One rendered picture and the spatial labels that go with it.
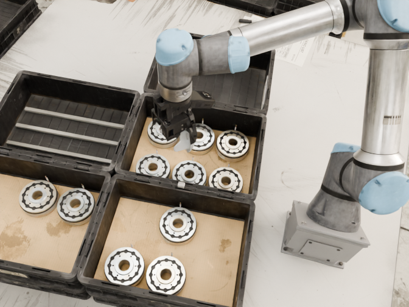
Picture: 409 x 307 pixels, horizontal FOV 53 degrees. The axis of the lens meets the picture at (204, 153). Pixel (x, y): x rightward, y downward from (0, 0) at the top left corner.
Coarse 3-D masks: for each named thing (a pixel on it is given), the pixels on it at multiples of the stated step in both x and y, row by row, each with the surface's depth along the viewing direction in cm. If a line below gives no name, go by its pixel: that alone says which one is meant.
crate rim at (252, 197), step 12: (144, 96) 127; (216, 108) 127; (228, 108) 127; (132, 120) 122; (264, 120) 125; (132, 132) 120; (264, 132) 123; (120, 156) 115; (120, 168) 113; (156, 180) 112; (168, 180) 112; (216, 192) 111; (228, 192) 111; (240, 192) 111; (252, 192) 112
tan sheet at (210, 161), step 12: (144, 132) 132; (216, 132) 134; (144, 144) 130; (252, 144) 132; (168, 156) 128; (180, 156) 128; (204, 156) 129; (216, 156) 129; (252, 156) 130; (132, 168) 125; (204, 168) 126; (216, 168) 127; (240, 168) 127
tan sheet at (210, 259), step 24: (120, 216) 116; (144, 216) 117; (216, 216) 118; (120, 240) 113; (144, 240) 113; (192, 240) 114; (216, 240) 114; (240, 240) 115; (192, 264) 110; (216, 264) 111; (144, 288) 106; (192, 288) 107; (216, 288) 107
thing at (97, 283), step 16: (128, 176) 112; (192, 192) 111; (208, 192) 111; (96, 224) 104; (80, 272) 98; (112, 288) 96; (128, 288) 96; (240, 288) 99; (176, 304) 97; (192, 304) 95; (208, 304) 96; (240, 304) 96
